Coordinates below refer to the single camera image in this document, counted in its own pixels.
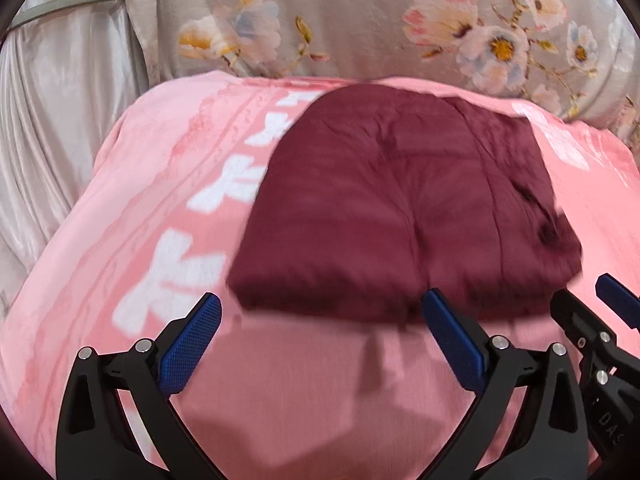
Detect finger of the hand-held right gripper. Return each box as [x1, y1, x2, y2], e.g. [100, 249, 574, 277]
[594, 273, 640, 333]
[549, 287, 626, 378]

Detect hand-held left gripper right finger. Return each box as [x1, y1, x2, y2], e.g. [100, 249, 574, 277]
[421, 288, 589, 480]

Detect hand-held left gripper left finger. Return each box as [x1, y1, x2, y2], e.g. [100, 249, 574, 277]
[55, 292, 223, 480]

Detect maroon puffer jacket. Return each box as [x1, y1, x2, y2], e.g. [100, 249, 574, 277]
[227, 82, 584, 327]

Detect pink printed blanket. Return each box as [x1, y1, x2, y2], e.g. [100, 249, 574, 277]
[0, 72, 640, 480]

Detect silver satin cloth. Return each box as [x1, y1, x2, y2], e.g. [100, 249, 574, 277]
[0, 0, 152, 323]

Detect grey floral quilt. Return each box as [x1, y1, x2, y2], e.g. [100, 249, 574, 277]
[122, 0, 640, 161]

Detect grey cable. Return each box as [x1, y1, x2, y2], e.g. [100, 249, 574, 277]
[10, 0, 126, 31]

